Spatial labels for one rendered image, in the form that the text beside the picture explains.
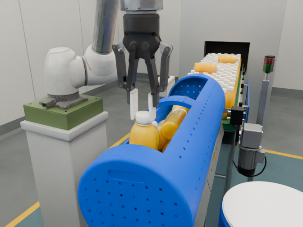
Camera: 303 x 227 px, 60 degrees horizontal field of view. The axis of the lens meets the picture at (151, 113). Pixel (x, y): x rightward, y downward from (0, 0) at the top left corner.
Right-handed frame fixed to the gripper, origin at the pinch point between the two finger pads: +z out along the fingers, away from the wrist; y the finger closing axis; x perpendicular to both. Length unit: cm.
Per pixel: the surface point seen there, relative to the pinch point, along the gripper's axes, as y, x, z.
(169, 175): 9.3, -9.5, 10.9
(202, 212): 13, 20, 45
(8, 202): -156, 75, 132
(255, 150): 34, 100, 60
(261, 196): 30.0, 13.2, 28.1
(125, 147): -2.0, -6.2, 8.2
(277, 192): 34.4, 16.2, 28.1
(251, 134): 30, 101, 50
